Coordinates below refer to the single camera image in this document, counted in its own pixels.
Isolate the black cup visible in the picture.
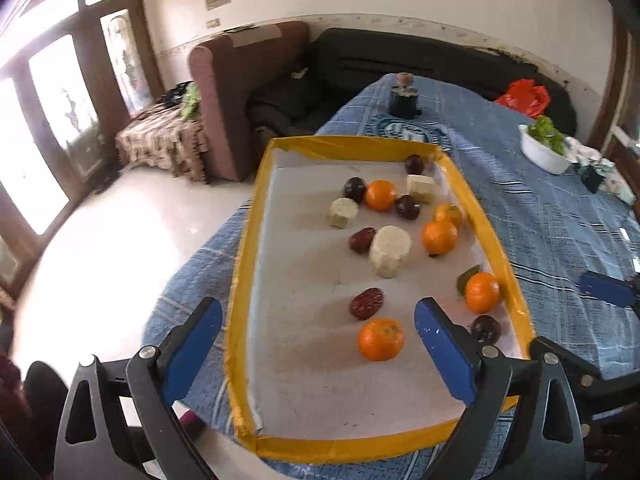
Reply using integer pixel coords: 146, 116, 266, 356
580, 164, 607, 195

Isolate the brown armchair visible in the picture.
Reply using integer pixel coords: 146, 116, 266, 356
188, 21, 311, 183

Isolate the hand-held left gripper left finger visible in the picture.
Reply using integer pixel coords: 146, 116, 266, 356
54, 296, 224, 480

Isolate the black sofa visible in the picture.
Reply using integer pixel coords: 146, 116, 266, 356
247, 27, 578, 141

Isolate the white bowl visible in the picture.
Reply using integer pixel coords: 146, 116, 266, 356
518, 124, 572, 176

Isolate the white cloth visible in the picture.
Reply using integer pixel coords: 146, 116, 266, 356
565, 136, 638, 206

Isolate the large cream foam cylinder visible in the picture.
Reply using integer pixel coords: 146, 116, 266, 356
368, 225, 412, 279

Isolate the glass panel door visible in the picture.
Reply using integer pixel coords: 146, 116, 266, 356
0, 0, 166, 286

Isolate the patterned cloth covered bench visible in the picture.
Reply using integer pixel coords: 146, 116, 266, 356
115, 110, 210, 184

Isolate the black jar with cork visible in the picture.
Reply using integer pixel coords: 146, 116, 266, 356
389, 74, 422, 120

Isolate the green lettuce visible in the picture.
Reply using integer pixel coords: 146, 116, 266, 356
528, 116, 568, 155

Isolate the square cream foam block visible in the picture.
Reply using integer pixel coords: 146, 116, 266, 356
406, 175, 437, 204

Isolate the yellow taped cardboard box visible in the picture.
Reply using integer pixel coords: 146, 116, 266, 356
223, 135, 536, 463

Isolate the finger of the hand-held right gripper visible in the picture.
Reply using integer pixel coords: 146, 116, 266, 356
529, 337, 603, 396
580, 270, 640, 307

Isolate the green item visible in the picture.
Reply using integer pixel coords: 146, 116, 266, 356
181, 81, 202, 120

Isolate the blue checked tablecloth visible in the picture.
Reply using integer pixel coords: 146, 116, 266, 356
141, 74, 640, 480

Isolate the red date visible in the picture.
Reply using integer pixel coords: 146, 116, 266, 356
348, 227, 377, 254
349, 287, 386, 321

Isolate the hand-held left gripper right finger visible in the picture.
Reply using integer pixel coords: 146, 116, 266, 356
414, 296, 586, 480

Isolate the black item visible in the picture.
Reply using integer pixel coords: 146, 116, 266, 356
162, 81, 193, 108

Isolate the red plastic bag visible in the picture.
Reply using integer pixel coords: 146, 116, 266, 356
495, 78, 551, 118

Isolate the small cream foam cylinder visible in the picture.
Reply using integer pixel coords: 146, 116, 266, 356
328, 197, 359, 230

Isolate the orange mandarin with leaf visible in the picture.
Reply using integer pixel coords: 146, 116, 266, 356
456, 265, 502, 315

